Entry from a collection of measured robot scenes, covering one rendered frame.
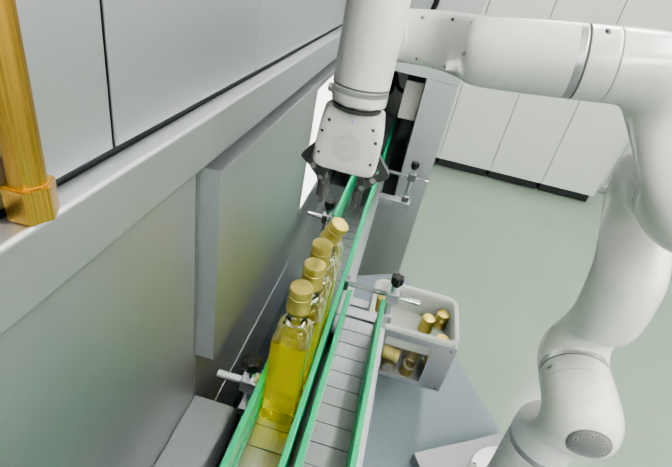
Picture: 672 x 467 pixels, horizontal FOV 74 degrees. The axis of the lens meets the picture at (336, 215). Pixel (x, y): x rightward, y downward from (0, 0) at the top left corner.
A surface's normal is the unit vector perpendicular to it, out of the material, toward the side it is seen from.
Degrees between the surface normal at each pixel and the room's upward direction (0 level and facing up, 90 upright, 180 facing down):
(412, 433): 0
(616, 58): 72
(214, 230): 90
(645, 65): 79
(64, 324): 90
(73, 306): 90
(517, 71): 108
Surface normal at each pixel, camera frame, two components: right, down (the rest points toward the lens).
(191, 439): 0.18, -0.84
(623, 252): -0.52, -0.40
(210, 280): -0.21, 0.48
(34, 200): 0.73, 0.46
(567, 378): -0.48, -0.82
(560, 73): -0.31, 0.64
